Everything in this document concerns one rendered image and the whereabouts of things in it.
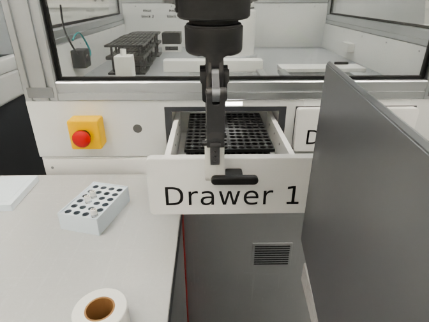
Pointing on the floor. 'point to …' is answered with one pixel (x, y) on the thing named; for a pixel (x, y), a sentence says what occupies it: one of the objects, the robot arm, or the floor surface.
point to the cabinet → (226, 254)
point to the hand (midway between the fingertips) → (214, 161)
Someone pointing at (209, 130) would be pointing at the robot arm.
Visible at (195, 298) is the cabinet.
